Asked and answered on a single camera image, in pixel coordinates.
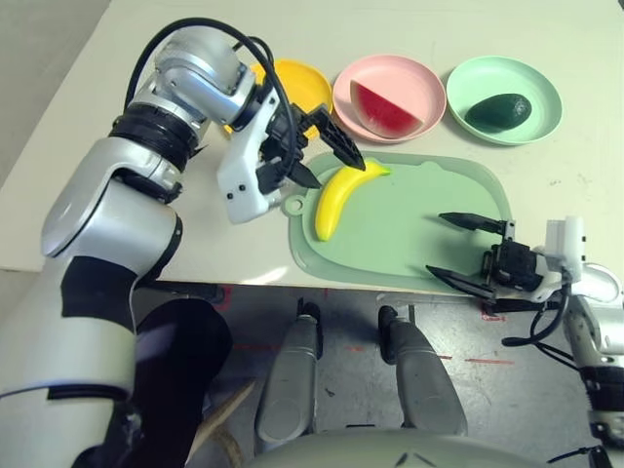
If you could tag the light green plate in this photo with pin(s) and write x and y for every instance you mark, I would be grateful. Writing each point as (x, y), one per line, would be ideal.
(487, 78)

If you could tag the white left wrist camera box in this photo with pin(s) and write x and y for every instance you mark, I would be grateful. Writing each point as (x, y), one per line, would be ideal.
(244, 185)

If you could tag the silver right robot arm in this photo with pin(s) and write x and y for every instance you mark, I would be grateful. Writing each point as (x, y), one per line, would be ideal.
(599, 331)

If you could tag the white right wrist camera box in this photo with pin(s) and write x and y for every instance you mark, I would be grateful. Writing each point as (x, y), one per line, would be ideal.
(568, 244)

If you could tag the grey robot torso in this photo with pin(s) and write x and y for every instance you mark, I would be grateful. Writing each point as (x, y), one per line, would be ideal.
(390, 453)

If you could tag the dark green toy avocado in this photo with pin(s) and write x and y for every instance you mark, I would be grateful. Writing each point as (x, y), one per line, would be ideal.
(497, 112)

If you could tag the light wooden stick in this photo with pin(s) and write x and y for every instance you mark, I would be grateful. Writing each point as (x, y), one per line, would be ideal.
(219, 419)

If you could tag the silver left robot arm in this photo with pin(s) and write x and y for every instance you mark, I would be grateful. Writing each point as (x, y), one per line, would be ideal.
(112, 219)

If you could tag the yellow plate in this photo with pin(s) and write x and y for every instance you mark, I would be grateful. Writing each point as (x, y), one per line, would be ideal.
(302, 83)

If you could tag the pink plate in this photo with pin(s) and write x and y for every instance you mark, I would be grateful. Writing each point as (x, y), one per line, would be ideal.
(390, 73)

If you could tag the grey left robot leg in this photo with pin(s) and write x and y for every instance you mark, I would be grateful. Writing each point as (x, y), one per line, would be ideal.
(287, 380)

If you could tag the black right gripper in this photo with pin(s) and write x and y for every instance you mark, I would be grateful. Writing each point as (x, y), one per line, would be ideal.
(514, 265)

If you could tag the red watermelon slice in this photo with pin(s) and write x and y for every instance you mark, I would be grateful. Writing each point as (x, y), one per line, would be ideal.
(385, 112)

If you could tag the dark clothed bystander leg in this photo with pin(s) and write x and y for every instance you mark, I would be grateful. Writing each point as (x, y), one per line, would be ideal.
(180, 365)

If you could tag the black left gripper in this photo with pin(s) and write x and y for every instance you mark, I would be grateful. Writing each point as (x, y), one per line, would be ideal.
(283, 139)

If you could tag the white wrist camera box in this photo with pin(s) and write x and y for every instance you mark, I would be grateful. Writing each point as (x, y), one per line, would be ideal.
(568, 244)
(244, 185)

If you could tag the yellow toy banana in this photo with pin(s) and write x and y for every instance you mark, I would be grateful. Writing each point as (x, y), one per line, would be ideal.
(336, 205)

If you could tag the light green cutting board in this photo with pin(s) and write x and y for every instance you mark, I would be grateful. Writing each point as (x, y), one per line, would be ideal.
(390, 219)

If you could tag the black table frame bar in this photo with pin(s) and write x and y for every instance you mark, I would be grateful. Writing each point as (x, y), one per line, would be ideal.
(195, 291)
(521, 306)

